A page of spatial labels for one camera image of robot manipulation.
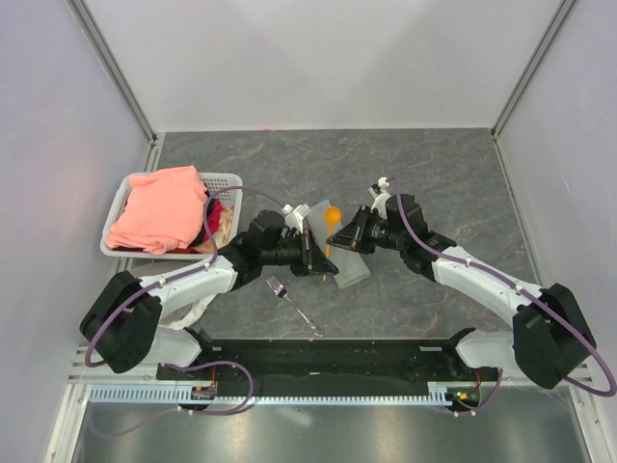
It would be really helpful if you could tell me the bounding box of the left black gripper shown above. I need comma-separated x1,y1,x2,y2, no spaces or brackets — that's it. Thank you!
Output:
260,228,337,277

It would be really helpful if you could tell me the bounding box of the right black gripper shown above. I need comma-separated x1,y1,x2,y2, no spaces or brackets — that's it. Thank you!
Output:
327,205,406,255

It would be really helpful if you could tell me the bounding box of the grey cloth napkin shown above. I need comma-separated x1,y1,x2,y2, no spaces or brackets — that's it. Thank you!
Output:
308,200,371,289

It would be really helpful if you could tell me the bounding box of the orange plastic spoon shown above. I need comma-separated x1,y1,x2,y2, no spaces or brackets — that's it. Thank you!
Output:
322,205,342,283

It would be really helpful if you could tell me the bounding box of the clear-handled metal fork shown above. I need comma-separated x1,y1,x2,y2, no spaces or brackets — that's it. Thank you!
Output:
266,276,325,338

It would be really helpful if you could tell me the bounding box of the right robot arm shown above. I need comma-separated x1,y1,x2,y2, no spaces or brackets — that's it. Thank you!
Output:
327,194,596,389

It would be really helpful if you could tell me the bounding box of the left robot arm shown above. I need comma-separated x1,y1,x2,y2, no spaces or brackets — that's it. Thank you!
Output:
79,210,338,379

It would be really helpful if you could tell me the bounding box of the beige patterned cloth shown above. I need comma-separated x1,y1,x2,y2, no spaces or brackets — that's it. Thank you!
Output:
192,204,237,256

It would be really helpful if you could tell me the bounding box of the dark red cloth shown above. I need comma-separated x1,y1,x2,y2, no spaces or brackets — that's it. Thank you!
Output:
171,197,228,256

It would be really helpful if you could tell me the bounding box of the white plastic basket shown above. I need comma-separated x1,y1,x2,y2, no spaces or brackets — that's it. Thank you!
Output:
99,172,243,260

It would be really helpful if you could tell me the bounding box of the grey and white cloth pile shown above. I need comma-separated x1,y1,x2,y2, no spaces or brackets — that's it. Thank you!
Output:
159,295,215,331

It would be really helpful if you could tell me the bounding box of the salmon pink folded cloth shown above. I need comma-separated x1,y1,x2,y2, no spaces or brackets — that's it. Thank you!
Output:
104,166,207,256

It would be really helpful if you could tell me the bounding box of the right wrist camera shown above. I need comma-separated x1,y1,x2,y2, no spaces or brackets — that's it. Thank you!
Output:
369,177,390,219

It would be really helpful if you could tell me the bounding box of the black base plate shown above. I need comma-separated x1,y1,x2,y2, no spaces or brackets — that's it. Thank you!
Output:
156,337,500,385

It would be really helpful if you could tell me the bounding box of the blue-grey cable duct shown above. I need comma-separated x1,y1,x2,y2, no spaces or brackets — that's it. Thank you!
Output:
89,384,472,406

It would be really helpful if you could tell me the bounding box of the left aluminium frame post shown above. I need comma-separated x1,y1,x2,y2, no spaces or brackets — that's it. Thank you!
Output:
67,0,158,146

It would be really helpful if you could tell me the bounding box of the aluminium frame post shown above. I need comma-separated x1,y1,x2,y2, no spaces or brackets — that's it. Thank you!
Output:
490,0,578,142
67,0,158,146

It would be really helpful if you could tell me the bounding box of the right aluminium frame post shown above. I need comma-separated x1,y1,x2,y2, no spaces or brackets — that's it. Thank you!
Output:
490,0,578,142

